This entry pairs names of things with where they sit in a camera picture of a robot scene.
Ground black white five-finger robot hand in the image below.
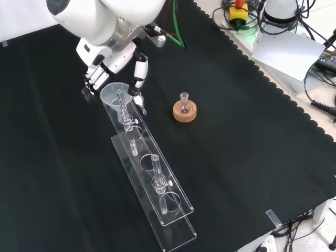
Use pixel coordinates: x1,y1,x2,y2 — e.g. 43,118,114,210
76,38,149,102

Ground translucent plastic funnel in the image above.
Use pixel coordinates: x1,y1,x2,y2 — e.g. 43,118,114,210
99,82,131,119

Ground clear acrylic funnel stand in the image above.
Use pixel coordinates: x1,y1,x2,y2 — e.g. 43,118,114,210
100,90,197,252

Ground small round-bottom glass flask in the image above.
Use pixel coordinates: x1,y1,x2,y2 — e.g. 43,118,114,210
177,92,192,115

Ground yellow stop button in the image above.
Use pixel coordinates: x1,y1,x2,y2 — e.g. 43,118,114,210
229,0,249,27

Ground black bench cloth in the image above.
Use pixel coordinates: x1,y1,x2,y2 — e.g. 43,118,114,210
0,0,336,252

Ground pale board sheet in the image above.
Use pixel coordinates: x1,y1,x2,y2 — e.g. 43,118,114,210
251,30,326,82

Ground black power adapter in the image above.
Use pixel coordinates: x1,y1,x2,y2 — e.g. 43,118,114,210
316,48,336,71

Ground white power strip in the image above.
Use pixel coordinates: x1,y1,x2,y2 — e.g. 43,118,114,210
251,235,279,252

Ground white table leg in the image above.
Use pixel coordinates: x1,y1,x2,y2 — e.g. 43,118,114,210
313,198,336,229

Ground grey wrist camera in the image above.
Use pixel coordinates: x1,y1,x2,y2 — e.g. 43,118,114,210
146,25,167,48

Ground green cable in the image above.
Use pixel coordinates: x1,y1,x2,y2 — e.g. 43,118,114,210
172,0,187,48

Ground cork ring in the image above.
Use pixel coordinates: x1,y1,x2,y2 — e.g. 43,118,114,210
173,101,197,123

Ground black cable by base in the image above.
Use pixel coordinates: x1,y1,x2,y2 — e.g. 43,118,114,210
293,0,320,41

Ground black coiled cable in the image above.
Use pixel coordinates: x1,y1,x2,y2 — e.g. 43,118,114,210
304,60,336,118

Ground black floor cables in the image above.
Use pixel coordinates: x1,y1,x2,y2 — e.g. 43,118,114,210
272,209,326,252

